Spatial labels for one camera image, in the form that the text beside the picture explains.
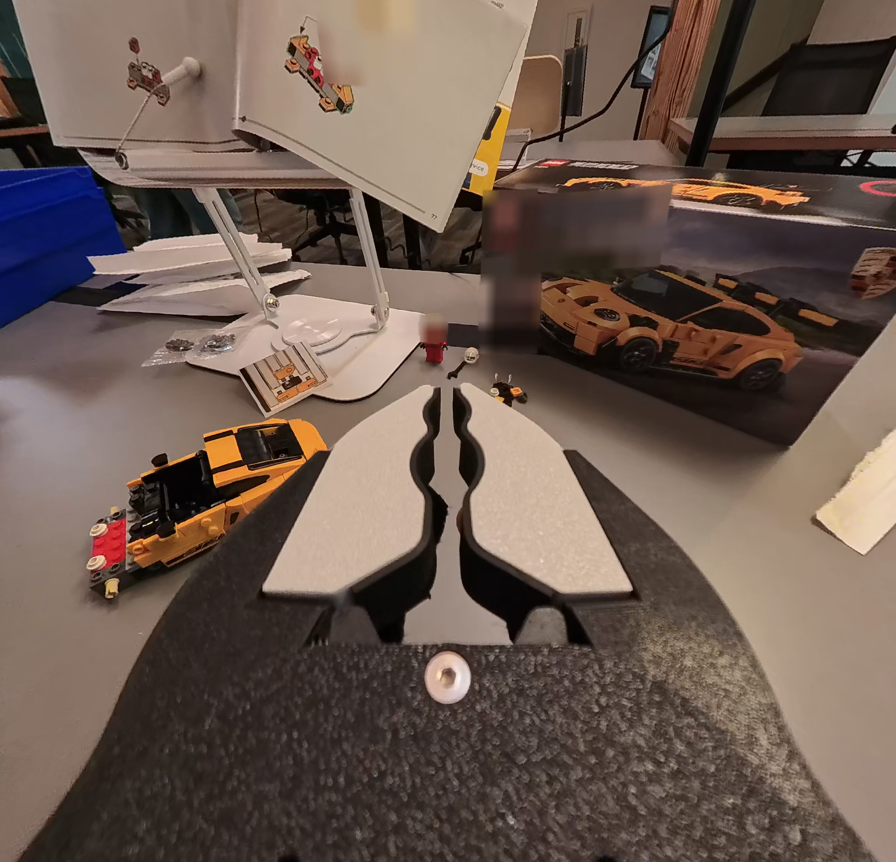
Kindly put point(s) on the white folding book stand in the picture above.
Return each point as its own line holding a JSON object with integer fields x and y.
{"x": 364, "y": 365}

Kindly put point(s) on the black printed lego box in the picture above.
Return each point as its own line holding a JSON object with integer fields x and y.
{"x": 770, "y": 400}

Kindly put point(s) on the white office desk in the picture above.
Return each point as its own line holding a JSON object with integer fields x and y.
{"x": 770, "y": 130}

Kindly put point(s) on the open lego instruction booklet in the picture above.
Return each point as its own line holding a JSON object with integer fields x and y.
{"x": 434, "y": 106}

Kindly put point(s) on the small black orange lego assembly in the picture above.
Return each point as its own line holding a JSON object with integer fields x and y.
{"x": 509, "y": 389}

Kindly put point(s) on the black wall-mounted tablet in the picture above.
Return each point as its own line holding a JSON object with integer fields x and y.
{"x": 651, "y": 46}

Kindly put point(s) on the clear bag of black parts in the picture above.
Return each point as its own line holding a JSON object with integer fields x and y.
{"x": 178, "y": 347}

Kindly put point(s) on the black device on pole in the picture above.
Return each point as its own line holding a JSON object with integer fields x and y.
{"x": 575, "y": 71}

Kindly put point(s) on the black monitor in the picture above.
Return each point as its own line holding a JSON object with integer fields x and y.
{"x": 833, "y": 78}

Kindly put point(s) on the small grey lego wrench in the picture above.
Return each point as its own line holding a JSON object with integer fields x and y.
{"x": 458, "y": 368}

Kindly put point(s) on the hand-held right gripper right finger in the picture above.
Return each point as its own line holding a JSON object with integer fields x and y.
{"x": 546, "y": 519}

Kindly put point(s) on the black tripod stand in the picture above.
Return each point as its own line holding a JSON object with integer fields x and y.
{"x": 728, "y": 36}

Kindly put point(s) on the white ball-tipped page holder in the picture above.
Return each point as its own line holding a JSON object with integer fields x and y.
{"x": 185, "y": 69}

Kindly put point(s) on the yellow and black lego car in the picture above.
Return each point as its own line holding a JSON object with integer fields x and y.
{"x": 210, "y": 484}

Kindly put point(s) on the white folded paper strip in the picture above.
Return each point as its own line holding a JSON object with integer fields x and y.
{"x": 861, "y": 505}

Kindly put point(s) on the lego sticker sheet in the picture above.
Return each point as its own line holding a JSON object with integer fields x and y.
{"x": 280, "y": 379}

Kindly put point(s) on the wooden pillar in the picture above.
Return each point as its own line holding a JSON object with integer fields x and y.
{"x": 686, "y": 36}

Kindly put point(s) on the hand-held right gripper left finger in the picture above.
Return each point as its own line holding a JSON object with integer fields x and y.
{"x": 350, "y": 512}

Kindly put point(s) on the blue plastic bin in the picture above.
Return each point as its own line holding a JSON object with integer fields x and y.
{"x": 49, "y": 232}

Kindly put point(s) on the red lego minifigure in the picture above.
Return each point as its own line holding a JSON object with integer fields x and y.
{"x": 434, "y": 352}

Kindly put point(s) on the light wood chair back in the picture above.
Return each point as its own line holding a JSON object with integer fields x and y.
{"x": 539, "y": 92}

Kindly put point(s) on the yellow box with white label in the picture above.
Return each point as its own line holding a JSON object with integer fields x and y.
{"x": 493, "y": 141}

